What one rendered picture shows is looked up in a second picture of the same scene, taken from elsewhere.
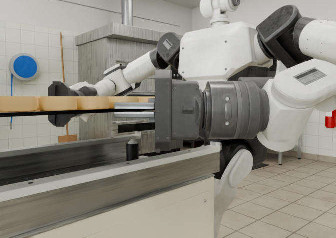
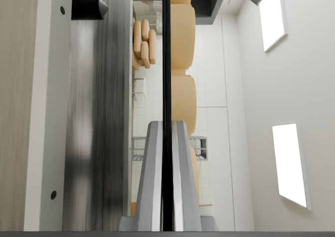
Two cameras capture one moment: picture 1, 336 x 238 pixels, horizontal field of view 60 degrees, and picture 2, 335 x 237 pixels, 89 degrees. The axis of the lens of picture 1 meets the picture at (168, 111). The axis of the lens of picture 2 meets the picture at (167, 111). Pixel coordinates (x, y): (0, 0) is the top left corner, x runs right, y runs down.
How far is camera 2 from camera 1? 0.36 m
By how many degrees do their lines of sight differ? 50
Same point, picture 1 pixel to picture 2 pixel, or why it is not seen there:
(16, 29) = (208, 176)
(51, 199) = (21, 23)
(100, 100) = (188, 97)
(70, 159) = (112, 162)
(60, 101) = (184, 11)
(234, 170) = not seen: outside the picture
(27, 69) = not seen: hidden behind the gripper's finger
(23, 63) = not seen: hidden behind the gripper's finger
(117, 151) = (110, 224)
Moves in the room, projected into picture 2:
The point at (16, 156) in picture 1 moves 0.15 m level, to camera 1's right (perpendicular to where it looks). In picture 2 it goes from (123, 111) to (107, 164)
